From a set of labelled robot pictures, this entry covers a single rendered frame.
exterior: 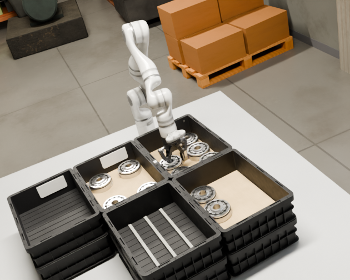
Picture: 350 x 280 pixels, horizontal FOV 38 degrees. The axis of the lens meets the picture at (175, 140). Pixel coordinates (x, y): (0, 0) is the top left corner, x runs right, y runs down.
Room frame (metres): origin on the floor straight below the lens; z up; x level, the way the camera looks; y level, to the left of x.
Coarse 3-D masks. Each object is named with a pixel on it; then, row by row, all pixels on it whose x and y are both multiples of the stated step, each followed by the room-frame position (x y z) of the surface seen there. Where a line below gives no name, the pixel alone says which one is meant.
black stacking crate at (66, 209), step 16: (64, 176) 1.89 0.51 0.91; (32, 192) 1.84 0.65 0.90; (64, 192) 1.88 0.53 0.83; (80, 192) 1.82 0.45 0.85; (16, 208) 1.81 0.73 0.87; (32, 208) 1.83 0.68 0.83; (48, 208) 1.80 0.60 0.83; (64, 208) 1.77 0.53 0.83; (80, 208) 1.74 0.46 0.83; (32, 224) 1.71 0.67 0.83; (48, 224) 1.69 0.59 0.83; (64, 224) 1.66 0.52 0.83; (96, 224) 1.54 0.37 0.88; (32, 240) 1.62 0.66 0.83; (64, 240) 1.50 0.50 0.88; (80, 240) 1.51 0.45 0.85; (32, 256) 1.47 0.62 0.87; (48, 256) 1.47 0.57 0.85
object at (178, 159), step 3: (171, 156) 1.89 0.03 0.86; (174, 156) 1.89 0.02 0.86; (177, 156) 1.88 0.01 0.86; (162, 159) 1.88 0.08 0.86; (177, 159) 1.85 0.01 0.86; (180, 159) 1.85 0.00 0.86; (159, 162) 1.87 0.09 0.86; (162, 162) 1.87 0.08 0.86; (177, 162) 1.83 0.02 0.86; (180, 162) 1.83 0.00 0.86; (162, 165) 1.85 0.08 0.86; (165, 165) 1.84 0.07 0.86; (168, 165) 1.83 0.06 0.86; (171, 165) 1.82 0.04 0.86; (174, 165) 1.82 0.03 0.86; (177, 165) 1.81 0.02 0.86; (165, 168) 1.81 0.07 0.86; (168, 168) 1.80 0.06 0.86; (171, 168) 1.80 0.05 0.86
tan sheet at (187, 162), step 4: (160, 148) 2.03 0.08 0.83; (152, 152) 2.01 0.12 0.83; (156, 152) 2.01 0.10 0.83; (164, 152) 1.99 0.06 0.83; (172, 152) 1.97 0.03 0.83; (176, 152) 1.96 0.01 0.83; (184, 152) 1.94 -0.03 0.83; (156, 156) 1.97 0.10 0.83; (160, 156) 1.96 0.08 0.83; (180, 156) 1.92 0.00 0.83; (160, 160) 1.93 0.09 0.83; (184, 160) 1.88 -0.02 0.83; (188, 160) 1.87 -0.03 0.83; (184, 164) 1.85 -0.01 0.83; (188, 164) 1.84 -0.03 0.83; (192, 164) 1.83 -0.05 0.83
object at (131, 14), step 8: (120, 0) 6.23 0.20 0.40; (128, 0) 6.04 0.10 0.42; (136, 0) 6.06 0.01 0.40; (144, 0) 6.08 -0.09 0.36; (152, 0) 6.10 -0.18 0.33; (160, 0) 6.11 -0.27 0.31; (168, 0) 6.13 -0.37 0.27; (120, 8) 6.42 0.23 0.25; (128, 8) 6.04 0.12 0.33; (136, 8) 6.06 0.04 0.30; (144, 8) 6.07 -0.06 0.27; (152, 8) 6.09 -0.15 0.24; (128, 16) 6.04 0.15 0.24; (136, 16) 6.05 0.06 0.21; (144, 16) 6.07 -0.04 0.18; (152, 16) 6.09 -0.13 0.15
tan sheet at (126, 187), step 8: (112, 176) 1.91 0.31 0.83; (136, 176) 1.86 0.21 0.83; (144, 176) 1.84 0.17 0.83; (120, 184) 1.83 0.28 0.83; (128, 184) 1.81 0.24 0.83; (136, 184) 1.80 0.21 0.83; (104, 192) 1.80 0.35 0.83; (112, 192) 1.79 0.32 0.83; (120, 192) 1.77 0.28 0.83; (128, 192) 1.76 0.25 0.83; (136, 192) 1.74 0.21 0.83; (104, 200) 1.75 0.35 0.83
